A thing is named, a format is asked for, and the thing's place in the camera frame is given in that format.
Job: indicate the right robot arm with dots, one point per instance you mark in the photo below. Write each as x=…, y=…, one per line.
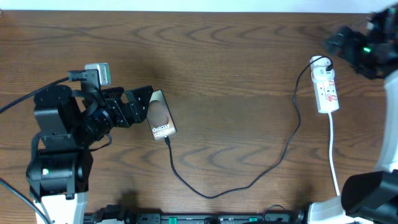
x=368, y=197

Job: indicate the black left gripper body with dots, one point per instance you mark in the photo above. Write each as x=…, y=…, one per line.
x=119, y=115

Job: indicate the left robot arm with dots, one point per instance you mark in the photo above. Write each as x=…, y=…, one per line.
x=70, y=122

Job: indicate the white USB charger adapter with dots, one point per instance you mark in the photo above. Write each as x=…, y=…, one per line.
x=321, y=69

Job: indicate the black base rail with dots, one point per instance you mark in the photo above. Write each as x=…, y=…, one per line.
x=119, y=214

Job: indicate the white power strip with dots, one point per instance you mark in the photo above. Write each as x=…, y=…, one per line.
x=326, y=96

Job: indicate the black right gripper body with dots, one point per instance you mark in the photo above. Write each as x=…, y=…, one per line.
x=359, y=50

